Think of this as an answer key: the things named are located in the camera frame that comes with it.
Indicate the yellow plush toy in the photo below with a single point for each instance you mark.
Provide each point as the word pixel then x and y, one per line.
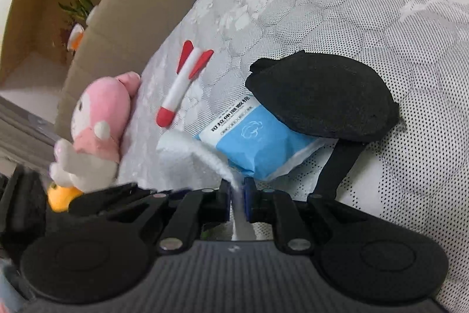
pixel 60 199

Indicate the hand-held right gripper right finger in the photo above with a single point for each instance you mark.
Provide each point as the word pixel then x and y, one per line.
pixel 249 199

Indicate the black eye mask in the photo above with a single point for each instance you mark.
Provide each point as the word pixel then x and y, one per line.
pixel 322 96

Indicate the green potted plant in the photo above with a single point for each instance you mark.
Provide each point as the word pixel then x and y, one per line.
pixel 78 5

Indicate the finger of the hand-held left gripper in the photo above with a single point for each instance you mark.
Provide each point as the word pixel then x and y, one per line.
pixel 110 195

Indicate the blue wet wipes packet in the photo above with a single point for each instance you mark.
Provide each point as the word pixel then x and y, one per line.
pixel 256 144

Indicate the orange white toy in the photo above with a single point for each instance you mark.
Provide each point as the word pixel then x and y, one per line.
pixel 76 38

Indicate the pink white plush toy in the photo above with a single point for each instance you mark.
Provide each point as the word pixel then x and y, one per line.
pixel 102 115

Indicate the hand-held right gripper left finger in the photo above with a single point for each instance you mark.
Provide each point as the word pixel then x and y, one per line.
pixel 227 203

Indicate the grey quilted bed mattress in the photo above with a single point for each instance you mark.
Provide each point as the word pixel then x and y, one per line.
pixel 366 5

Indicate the white paper towel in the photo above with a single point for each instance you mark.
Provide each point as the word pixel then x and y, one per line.
pixel 205 151

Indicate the red white rocket toy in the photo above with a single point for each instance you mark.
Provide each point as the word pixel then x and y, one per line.
pixel 179 89

